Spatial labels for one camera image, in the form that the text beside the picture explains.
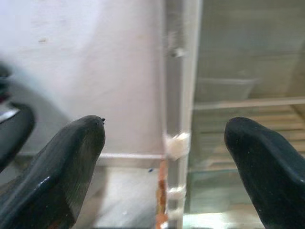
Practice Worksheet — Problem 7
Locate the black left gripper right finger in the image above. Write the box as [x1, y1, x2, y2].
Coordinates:
[224, 116, 305, 229]

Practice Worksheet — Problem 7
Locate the clear plastic fridge tray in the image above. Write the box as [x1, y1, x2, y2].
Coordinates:
[196, 76, 262, 102]

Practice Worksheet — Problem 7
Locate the cream fridge wire shelf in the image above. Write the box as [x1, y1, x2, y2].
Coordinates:
[193, 97, 305, 172]

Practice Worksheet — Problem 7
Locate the silver mini fridge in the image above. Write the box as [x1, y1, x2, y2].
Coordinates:
[156, 0, 305, 229]

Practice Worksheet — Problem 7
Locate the black office chair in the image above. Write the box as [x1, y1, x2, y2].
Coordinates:
[0, 63, 36, 172]

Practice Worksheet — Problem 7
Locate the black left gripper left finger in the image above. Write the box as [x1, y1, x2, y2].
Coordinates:
[0, 115, 106, 229]

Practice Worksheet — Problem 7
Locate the red clay brick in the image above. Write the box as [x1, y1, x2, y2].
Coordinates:
[156, 161, 169, 229]

